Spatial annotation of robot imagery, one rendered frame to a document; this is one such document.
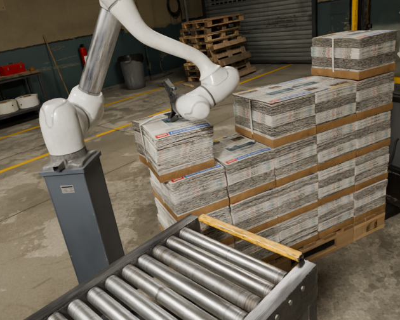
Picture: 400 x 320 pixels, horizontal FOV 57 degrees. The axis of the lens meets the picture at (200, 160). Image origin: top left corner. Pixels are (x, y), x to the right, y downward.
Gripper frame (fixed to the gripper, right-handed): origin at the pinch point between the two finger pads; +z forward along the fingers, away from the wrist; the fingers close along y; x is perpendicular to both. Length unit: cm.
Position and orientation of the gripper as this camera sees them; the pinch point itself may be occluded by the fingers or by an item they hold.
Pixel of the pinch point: (164, 99)
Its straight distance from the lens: 179.1
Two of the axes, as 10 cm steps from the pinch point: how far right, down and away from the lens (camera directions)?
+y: 1.6, 9.3, 3.4
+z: -4.3, -2.5, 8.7
